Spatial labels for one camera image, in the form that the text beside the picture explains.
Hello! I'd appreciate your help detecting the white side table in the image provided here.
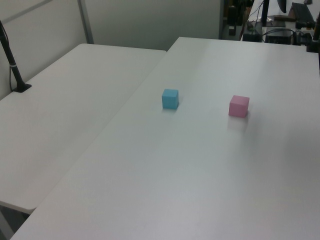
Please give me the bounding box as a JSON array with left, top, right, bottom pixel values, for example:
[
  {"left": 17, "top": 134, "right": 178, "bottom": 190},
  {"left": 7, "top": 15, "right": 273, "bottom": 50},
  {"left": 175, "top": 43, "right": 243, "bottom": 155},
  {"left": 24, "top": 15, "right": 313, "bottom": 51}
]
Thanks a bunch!
[{"left": 0, "top": 43, "right": 168, "bottom": 211}]

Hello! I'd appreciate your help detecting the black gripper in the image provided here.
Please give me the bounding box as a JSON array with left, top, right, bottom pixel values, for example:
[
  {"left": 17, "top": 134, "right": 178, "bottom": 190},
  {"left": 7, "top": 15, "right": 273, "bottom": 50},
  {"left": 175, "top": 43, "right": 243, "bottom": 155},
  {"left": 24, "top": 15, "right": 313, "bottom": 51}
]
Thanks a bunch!
[{"left": 305, "top": 11, "right": 320, "bottom": 53}]

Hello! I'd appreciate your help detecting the blue cube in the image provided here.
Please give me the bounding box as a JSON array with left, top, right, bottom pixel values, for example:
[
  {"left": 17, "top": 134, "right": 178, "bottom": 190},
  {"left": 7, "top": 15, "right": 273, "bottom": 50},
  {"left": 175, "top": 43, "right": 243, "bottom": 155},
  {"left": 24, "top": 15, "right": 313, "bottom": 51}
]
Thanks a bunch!
[{"left": 161, "top": 88, "right": 180, "bottom": 110}]

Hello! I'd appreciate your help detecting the thin black cable on pole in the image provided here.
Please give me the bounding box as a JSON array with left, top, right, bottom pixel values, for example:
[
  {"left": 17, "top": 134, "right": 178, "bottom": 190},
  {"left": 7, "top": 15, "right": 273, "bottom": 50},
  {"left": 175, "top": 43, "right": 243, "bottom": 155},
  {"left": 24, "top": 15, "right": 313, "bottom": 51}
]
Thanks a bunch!
[{"left": 1, "top": 24, "right": 16, "bottom": 91}]

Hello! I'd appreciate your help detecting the black electronics box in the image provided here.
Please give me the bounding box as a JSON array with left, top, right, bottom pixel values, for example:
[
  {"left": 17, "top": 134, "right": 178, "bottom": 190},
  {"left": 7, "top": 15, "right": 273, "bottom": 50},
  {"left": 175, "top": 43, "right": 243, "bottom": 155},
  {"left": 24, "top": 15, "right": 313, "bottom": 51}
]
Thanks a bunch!
[{"left": 264, "top": 28, "right": 294, "bottom": 45}]

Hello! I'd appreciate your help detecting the dark brown flat case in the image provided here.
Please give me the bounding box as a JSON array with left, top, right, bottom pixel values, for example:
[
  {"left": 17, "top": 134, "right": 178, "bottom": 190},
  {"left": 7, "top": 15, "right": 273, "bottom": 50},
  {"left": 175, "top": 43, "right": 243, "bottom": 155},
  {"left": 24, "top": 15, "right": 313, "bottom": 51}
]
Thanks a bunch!
[{"left": 287, "top": 2, "right": 315, "bottom": 22}]

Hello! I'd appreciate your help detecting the small black box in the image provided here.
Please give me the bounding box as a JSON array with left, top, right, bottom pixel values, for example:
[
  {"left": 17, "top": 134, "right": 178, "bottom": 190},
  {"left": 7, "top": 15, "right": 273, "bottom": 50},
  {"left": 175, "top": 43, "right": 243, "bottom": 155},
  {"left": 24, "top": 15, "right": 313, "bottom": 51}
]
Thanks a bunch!
[{"left": 243, "top": 32, "right": 261, "bottom": 42}]

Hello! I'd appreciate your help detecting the grey metal partition post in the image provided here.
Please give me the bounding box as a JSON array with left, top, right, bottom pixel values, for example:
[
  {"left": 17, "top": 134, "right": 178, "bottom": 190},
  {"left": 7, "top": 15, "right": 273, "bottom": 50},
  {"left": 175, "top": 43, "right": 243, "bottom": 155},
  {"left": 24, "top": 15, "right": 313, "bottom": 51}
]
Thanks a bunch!
[{"left": 77, "top": 0, "right": 95, "bottom": 45}]

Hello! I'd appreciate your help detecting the black vertical monitor stand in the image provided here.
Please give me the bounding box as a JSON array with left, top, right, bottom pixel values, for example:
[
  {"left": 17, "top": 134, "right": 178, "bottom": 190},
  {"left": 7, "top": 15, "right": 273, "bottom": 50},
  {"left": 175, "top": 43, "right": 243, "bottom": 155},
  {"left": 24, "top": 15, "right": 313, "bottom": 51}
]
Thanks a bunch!
[{"left": 260, "top": 0, "right": 270, "bottom": 27}]

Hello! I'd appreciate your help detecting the black pole with flat base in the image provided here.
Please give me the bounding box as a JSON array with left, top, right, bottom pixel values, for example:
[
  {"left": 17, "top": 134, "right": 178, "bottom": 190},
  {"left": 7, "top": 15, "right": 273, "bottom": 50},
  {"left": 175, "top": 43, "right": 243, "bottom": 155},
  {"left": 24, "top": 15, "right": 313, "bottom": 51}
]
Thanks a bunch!
[{"left": 0, "top": 19, "right": 33, "bottom": 94}]

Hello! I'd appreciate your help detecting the pink cube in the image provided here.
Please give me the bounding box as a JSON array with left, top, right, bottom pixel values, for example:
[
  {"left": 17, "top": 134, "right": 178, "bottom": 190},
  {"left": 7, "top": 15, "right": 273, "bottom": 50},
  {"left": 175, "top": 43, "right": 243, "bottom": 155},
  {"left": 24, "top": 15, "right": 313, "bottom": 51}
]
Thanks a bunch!
[{"left": 228, "top": 94, "right": 251, "bottom": 118}]

